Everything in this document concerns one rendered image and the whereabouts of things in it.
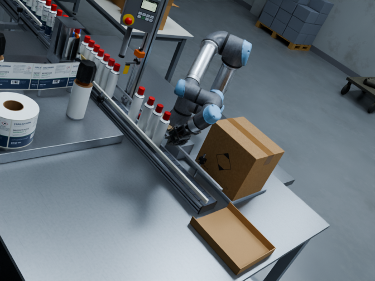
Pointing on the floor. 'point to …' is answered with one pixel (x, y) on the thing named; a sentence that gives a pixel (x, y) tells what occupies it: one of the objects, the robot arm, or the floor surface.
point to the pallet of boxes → (294, 20)
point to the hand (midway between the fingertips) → (170, 142)
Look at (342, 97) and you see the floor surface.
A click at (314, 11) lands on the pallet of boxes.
